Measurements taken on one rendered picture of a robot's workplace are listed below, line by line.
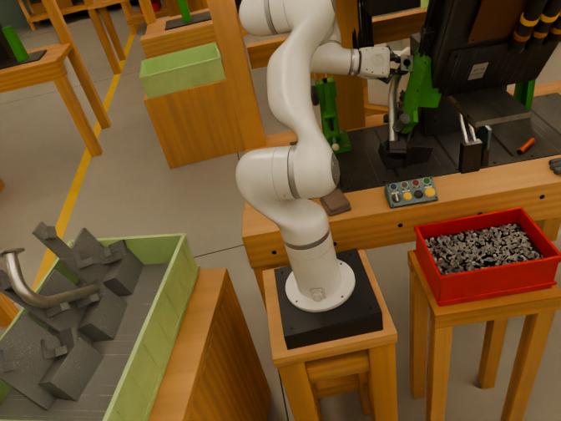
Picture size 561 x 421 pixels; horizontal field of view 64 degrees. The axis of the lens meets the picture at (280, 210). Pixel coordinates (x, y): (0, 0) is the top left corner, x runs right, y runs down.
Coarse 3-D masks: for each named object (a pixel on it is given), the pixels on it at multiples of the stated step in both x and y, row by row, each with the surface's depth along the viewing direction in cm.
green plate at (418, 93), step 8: (416, 56) 145; (424, 56) 138; (416, 64) 145; (424, 64) 138; (416, 72) 144; (424, 72) 138; (408, 80) 151; (416, 80) 144; (424, 80) 139; (408, 88) 150; (416, 88) 144; (424, 88) 142; (408, 96) 150; (416, 96) 144; (424, 96) 144; (432, 96) 144; (440, 96) 144; (408, 104) 150; (416, 104) 144; (424, 104) 146; (432, 104) 146; (408, 112) 150
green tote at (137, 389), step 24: (72, 240) 149; (120, 240) 144; (144, 240) 143; (168, 240) 142; (144, 264) 150; (192, 264) 145; (168, 288) 127; (192, 288) 144; (24, 312) 126; (168, 312) 126; (144, 336) 112; (168, 336) 125; (144, 360) 112; (168, 360) 124; (0, 384) 117; (120, 384) 101; (144, 384) 111; (120, 408) 100; (144, 408) 110
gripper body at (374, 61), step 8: (360, 48) 147; (368, 48) 146; (376, 48) 146; (384, 48) 146; (360, 56) 144; (368, 56) 145; (376, 56) 146; (384, 56) 146; (360, 64) 144; (368, 64) 145; (376, 64) 145; (384, 64) 146; (360, 72) 146; (368, 72) 145; (376, 72) 145; (384, 72) 145
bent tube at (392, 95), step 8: (408, 56) 147; (400, 64) 149; (408, 64) 149; (392, 80) 157; (392, 88) 158; (392, 96) 159; (392, 104) 158; (392, 112) 158; (392, 120) 157; (392, 136) 156
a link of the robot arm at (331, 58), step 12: (324, 48) 143; (336, 48) 144; (348, 48) 145; (312, 60) 142; (324, 60) 143; (336, 60) 143; (348, 60) 143; (312, 72) 146; (324, 72) 146; (336, 72) 146; (348, 72) 146
